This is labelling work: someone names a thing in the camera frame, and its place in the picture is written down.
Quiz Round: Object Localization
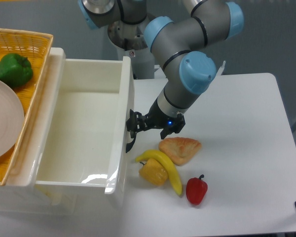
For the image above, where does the yellow banana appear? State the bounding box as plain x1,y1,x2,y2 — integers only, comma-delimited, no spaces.
135,150,183,196

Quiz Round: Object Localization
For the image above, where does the yellow woven basket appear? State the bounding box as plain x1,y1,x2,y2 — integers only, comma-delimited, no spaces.
0,28,53,186

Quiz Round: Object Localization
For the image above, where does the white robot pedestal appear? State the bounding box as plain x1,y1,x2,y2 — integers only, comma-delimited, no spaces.
107,14,163,80

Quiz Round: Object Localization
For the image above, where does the beige round plate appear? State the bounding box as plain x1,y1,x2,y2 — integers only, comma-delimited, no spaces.
0,81,24,156

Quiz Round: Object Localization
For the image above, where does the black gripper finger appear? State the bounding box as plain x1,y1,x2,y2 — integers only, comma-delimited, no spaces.
160,114,185,139
126,110,147,138

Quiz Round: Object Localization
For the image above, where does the brown bread pastry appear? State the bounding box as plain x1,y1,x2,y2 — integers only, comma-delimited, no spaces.
158,137,202,166

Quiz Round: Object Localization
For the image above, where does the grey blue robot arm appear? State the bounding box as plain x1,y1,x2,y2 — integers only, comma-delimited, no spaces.
78,0,244,138

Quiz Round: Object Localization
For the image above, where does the white drawer cabinet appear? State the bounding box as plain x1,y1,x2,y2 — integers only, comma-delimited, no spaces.
0,47,66,214

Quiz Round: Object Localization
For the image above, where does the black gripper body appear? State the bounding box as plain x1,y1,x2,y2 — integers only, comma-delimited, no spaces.
145,100,178,130

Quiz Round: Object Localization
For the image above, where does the green bell pepper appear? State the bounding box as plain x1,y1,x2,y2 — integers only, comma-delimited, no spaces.
0,53,34,88

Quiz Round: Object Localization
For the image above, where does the red bell pepper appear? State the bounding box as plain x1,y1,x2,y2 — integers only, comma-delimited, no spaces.
185,174,208,205

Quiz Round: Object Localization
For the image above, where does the yellow bell pepper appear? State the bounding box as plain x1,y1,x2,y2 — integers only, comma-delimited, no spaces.
139,158,168,186

